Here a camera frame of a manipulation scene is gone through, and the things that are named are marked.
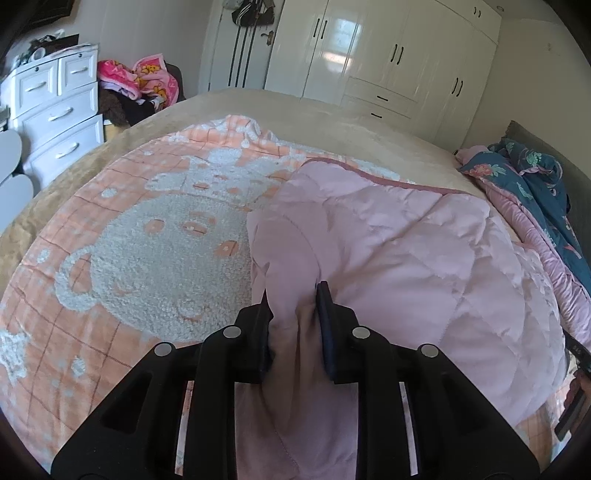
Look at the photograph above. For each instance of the pink cartoon blanket pile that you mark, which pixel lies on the pink cartoon blanket pile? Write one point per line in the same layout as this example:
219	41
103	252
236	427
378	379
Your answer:
152	78

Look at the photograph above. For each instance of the orange printed blanket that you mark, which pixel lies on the orange printed blanket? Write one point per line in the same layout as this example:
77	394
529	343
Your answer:
138	258

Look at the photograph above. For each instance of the clutter of small items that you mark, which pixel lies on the clutter of small items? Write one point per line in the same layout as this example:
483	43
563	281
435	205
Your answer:
41	48

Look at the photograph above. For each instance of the white door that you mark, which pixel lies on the white door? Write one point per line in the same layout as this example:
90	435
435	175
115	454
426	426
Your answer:
221	60

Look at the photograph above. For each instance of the blue floral quilt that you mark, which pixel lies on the blue floral quilt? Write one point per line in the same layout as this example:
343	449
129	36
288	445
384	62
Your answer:
540	198

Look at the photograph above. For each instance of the white rounded board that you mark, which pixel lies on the white rounded board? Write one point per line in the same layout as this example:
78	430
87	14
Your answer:
9	154
14	203

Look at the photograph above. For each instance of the white drawer chest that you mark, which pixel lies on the white drawer chest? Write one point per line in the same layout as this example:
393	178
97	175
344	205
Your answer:
55	120

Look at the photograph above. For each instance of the white glossy wardrobe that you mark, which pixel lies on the white glossy wardrobe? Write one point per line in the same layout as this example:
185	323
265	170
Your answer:
415	55

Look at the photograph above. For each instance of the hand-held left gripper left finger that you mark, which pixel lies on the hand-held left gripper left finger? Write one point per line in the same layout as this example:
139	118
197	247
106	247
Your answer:
265	332

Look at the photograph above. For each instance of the bed with beige bedspread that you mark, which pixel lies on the bed with beige bedspread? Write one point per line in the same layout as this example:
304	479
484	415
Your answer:
323	120

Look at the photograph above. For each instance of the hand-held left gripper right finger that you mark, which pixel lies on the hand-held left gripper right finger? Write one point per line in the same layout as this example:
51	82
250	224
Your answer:
325	323

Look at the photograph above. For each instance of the pink quilted blanket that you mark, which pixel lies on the pink quilted blanket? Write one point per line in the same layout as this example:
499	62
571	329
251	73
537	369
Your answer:
415	277

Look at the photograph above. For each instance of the hanging bags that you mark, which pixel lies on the hanging bags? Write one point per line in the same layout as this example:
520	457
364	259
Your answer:
244	16

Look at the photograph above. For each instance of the black television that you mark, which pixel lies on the black television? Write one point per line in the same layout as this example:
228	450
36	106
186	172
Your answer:
51	5

